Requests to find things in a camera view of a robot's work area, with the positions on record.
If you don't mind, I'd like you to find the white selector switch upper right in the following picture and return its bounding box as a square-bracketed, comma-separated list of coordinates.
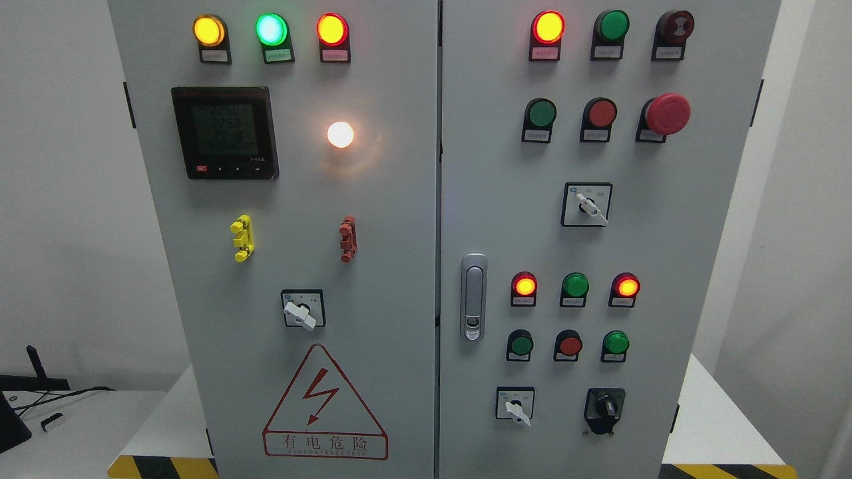
[562, 182, 614, 228]

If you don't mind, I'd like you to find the red lit indicator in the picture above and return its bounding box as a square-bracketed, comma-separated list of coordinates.
[608, 272, 641, 307]
[529, 10, 566, 63]
[509, 271, 536, 307]

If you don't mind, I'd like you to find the green push button lower right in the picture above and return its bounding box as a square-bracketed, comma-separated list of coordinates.
[600, 330, 630, 363]

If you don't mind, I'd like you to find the black rotary knob switch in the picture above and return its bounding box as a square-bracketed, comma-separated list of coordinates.
[584, 388, 626, 434]

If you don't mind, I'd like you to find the black digital power meter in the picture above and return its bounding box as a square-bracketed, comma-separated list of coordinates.
[171, 86, 279, 181]

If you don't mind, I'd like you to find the green push button upper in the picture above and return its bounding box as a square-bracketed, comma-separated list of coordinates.
[521, 97, 557, 144]

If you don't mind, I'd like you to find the red emergency stop mushroom button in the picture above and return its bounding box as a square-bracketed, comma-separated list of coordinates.
[635, 92, 691, 144]

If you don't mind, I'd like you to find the red push button lower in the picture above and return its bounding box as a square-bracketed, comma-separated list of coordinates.
[552, 329, 583, 362]

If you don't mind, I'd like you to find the red lit indicator top right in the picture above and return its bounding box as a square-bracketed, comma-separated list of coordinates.
[529, 10, 566, 63]

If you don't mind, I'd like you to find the green indicator middle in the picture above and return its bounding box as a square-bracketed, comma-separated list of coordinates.
[559, 272, 590, 307]

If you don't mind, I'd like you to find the silver door latch handle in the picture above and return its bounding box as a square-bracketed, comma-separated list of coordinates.
[460, 253, 487, 341]

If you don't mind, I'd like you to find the green indicator top right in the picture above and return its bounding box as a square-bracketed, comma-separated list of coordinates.
[590, 9, 630, 61]

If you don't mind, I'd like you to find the yellow indicator light top left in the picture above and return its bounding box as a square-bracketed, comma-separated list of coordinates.
[194, 13, 232, 65]

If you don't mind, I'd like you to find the grey electrical cabinet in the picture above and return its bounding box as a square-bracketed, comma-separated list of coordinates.
[108, 1, 780, 478]

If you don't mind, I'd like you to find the red electric hazard warning sticker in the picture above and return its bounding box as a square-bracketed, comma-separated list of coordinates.
[264, 343, 389, 460]

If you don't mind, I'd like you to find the black cable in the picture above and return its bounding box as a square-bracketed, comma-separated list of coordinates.
[7, 385, 116, 417]

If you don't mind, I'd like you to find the white lit indicator lamp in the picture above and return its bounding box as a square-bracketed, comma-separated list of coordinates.
[327, 121, 354, 149]

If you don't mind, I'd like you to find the red lit indicator middle right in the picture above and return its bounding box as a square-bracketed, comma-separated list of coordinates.
[608, 272, 641, 307]

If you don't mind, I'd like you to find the yellow terminal block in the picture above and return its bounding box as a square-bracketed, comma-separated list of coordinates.
[230, 214, 255, 263]

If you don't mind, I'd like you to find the white usb dongle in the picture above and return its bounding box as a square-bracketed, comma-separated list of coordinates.
[40, 412, 66, 433]

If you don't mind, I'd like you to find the green lit indicator light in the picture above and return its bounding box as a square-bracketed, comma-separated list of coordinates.
[255, 13, 295, 64]

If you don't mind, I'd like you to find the green push button lower left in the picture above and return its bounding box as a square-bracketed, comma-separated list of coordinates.
[505, 329, 534, 362]

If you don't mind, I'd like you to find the white selector switch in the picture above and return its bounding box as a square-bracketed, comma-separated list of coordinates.
[562, 182, 614, 228]
[495, 386, 535, 428]

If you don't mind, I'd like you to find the red lit indicator middle left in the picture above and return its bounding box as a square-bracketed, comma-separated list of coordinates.
[509, 271, 536, 307]

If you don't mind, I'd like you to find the white selector switch lower right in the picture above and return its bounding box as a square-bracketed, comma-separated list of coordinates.
[495, 386, 535, 428]

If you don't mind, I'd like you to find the red push button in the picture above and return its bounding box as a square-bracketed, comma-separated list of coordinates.
[552, 329, 583, 362]
[579, 96, 618, 143]

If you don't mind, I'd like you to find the red push button upper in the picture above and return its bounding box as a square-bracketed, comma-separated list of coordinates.
[579, 96, 618, 143]

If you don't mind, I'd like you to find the black device with antenna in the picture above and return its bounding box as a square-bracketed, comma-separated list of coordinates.
[1, 345, 72, 391]

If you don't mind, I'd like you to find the red terminal block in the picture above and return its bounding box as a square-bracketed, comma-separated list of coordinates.
[339, 215, 358, 263]

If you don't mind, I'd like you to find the black monitor corner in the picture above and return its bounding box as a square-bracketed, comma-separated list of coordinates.
[0, 393, 33, 454]

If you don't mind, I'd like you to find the white selector switch left door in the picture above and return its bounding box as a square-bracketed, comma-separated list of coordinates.
[280, 289, 326, 331]

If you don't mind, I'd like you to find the green push button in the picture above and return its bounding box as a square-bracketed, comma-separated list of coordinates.
[505, 329, 534, 362]
[600, 330, 630, 363]
[521, 97, 557, 144]

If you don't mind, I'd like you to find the dark red buzzer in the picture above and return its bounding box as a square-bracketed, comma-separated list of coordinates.
[652, 10, 695, 61]

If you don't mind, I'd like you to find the orange indicator light left door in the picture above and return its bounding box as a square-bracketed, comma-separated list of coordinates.
[316, 12, 351, 63]

